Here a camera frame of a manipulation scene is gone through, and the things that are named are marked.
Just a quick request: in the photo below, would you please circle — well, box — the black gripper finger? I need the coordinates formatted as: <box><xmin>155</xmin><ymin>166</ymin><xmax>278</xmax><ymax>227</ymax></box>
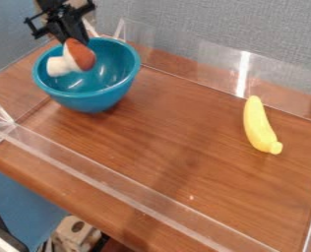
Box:
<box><xmin>62</xmin><ymin>17</ymin><xmax>90</xmax><ymax>45</ymax></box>
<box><xmin>47</xmin><ymin>23</ymin><xmax>67</xmax><ymax>43</ymax></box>

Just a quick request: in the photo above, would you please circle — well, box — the yellow toy banana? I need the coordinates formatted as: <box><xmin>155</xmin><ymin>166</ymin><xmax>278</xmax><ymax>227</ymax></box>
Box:
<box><xmin>244</xmin><ymin>95</ymin><xmax>282</xmax><ymax>155</ymax></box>

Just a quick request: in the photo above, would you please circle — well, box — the wooden block with hole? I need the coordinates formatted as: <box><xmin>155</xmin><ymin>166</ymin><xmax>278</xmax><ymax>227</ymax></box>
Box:
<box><xmin>51</xmin><ymin>216</ymin><xmax>102</xmax><ymax>252</ymax></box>

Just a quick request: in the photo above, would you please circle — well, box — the blue plastic bowl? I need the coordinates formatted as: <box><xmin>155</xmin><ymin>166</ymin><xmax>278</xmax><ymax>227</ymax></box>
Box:
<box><xmin>32</xmin><ymin>37</ymin><xmax>141</xmax><ymax>113</ymax></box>

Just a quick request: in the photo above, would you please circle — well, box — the blue cabinet panel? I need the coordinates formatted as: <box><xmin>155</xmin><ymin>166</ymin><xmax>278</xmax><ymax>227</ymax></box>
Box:
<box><xmin>0</xmin><ymin>172</ymin><xmax>67</xmax><ymax>252</ymax></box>

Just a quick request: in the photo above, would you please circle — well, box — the brown white toy mushroom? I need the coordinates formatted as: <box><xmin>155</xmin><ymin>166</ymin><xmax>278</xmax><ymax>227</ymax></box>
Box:
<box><xmin>46</xmin><ymin>38</ymin><xmax>97</xmax><ymax>77</ymax></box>

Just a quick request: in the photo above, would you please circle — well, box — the clear acrylic barrier wall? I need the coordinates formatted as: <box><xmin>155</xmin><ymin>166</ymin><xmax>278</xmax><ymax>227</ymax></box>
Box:
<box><xmin>0</xmin><ymin>20</ymin><xmax>311</xmax><ymax>252</ymax></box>

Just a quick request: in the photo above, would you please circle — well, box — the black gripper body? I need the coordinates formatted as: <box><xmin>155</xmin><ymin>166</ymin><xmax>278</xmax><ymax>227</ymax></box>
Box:
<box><xmin>24</xmin><ymin>0</ymin><xmax>95</xmax><ymax>38</ymax></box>

